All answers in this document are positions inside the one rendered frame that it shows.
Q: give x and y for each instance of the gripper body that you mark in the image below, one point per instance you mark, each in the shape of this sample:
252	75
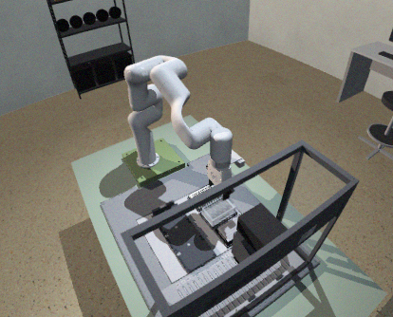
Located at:
217	176

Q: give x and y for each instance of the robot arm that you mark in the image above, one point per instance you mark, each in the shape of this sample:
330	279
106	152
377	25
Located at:
146	101

